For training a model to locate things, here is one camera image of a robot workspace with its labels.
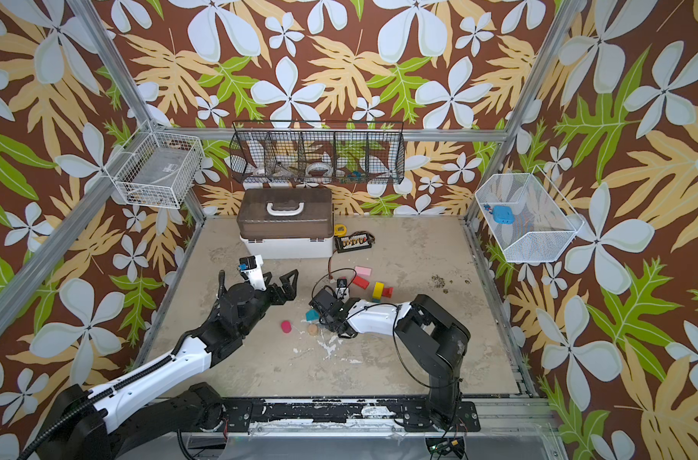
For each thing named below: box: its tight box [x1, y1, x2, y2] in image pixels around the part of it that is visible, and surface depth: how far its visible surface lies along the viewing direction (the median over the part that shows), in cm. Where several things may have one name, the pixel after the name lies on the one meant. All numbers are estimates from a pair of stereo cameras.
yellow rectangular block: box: [372, 281, 385, 299], surface depth 96 cm
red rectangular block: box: [352, 276, 371, 290], surface depth 100 cm
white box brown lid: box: [236, 188, 334, 259], surface depth 97 cm
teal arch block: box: [305, 308, 321, 322], surface depth 93 cm
